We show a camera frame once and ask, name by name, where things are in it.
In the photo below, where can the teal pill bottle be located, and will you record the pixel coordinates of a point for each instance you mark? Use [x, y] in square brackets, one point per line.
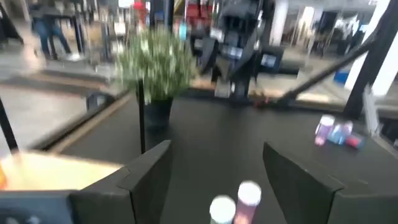
[340, 135]

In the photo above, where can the pale green pill bottle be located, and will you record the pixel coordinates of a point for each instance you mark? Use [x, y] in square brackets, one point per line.
[222, 210]

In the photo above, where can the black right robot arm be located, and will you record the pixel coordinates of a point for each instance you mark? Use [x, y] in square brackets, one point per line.
[233, 62]

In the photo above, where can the person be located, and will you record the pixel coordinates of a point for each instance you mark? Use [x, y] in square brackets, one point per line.
[46, 31]

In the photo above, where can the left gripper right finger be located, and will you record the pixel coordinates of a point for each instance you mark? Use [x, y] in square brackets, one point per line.
[311, 196]

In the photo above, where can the green potted plant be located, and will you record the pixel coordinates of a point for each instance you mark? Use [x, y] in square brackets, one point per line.
[155, 62]

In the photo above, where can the pink red pill bottle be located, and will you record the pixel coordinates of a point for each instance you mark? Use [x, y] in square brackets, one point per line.
[354, 141]

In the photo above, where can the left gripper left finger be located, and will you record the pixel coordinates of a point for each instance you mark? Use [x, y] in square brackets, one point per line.
[140, 186]

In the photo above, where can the light purple pill bottle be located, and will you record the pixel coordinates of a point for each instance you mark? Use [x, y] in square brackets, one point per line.
[248, 194]

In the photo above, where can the black aluminium rig frame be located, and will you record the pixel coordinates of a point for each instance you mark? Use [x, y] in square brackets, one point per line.
[373, 62]

